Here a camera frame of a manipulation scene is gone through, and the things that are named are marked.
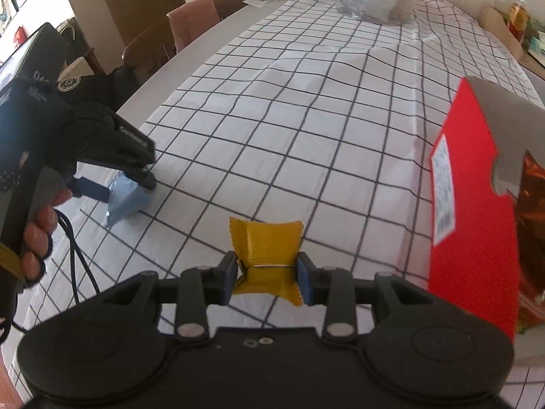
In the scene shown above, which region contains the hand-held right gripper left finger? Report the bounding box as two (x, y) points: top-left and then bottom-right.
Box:
(100, 252), (239, 344)

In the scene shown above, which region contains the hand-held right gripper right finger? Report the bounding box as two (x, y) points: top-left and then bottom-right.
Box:
(296, 252), (446, 344)

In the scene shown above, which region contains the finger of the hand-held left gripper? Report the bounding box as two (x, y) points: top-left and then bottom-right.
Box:
(63, 106), (157, 190)
(66, 177), (110, 203)

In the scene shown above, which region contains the light blue snack packet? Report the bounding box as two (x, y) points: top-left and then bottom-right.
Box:
(104, 172), (152, 227)

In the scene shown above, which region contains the yellow snack packet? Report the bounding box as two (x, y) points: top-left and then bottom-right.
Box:
(229, 216), (304, 306)

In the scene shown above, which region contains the red cardboard box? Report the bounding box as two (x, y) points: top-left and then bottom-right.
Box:
(427, 76), (545, 342)

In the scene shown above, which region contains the dark red striped packet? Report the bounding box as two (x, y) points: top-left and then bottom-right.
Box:
(515, 151), (545, 265)

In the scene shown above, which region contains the person's left hand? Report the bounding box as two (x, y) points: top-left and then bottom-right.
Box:
(23, 187), (74, 283)

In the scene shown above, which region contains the black jacket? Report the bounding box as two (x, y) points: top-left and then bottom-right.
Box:
(55, 62), (143, 116)

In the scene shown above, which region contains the wooden desktop organizer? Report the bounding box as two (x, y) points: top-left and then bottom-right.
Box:
(481, 5), (526, 58)

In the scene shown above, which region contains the orange liquid bottle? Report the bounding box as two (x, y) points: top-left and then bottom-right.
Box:
(509, 3), (531, 43)

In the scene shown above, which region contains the black cable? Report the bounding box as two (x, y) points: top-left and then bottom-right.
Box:
(0, 211), (100, 344)

